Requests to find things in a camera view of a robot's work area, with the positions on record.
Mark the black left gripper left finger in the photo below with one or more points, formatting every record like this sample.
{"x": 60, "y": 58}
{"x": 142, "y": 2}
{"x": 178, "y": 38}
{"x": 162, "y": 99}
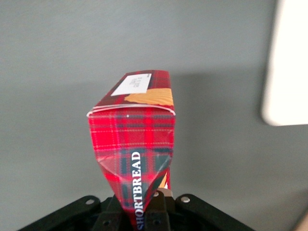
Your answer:
{"x": 79, "y": 216}

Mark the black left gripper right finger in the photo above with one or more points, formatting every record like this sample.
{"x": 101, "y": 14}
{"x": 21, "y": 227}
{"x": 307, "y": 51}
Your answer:
{"x": 192, "y": 214}

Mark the white plastic tray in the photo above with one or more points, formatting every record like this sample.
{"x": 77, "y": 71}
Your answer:
{"x": 288, "y": 62}

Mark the red tartan shortbread cookie box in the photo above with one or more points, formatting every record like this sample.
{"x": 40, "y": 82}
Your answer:
{"x": 134, "y": 132}

